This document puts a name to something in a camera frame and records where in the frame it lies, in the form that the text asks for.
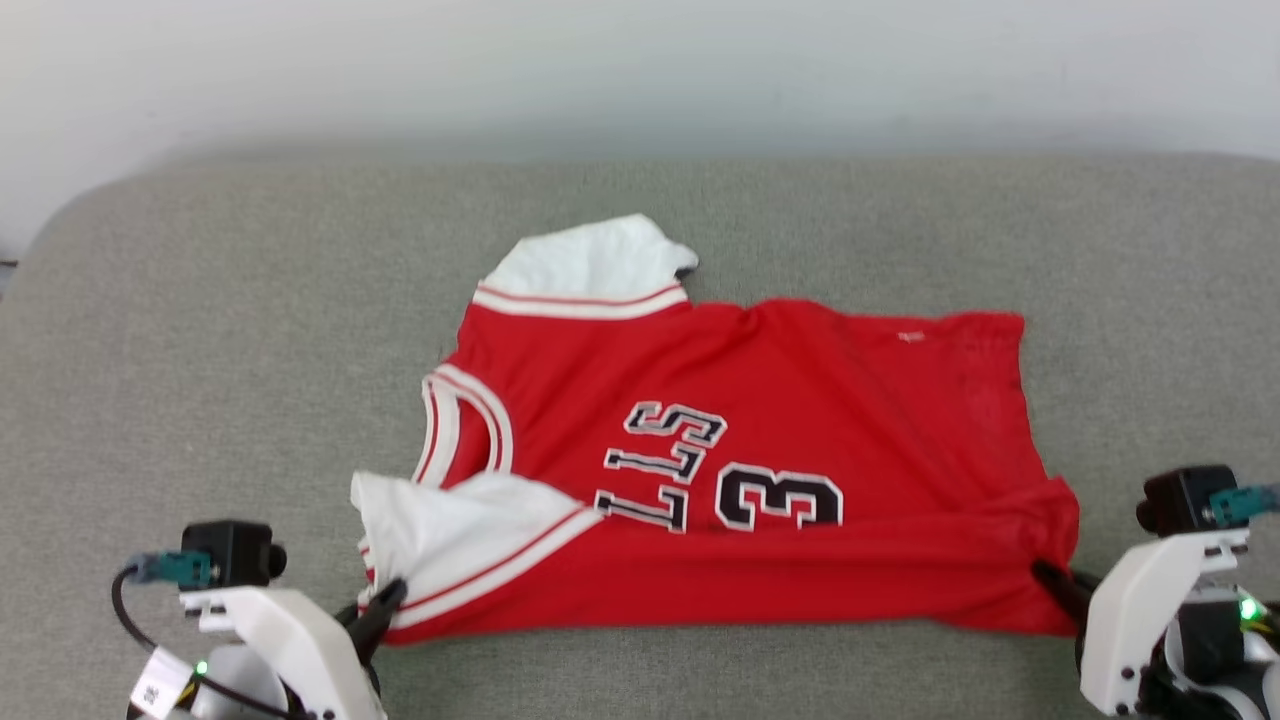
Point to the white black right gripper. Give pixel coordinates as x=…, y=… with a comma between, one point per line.
x=1130, y=620

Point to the white paper label tag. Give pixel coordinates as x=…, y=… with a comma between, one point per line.
x=158, y=685

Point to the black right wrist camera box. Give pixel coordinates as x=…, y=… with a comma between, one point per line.
x=1180, y=497

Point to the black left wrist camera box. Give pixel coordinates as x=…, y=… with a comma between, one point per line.
x=235, y=553

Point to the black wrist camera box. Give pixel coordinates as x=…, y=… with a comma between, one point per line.
x=235, y=553
x=1180, y=497

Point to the red and white basketball jersey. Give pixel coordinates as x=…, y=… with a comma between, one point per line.
x=800, y=400

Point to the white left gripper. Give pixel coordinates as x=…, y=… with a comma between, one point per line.
x=310, y=650

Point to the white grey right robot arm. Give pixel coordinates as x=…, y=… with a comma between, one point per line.
x=1210, y=645

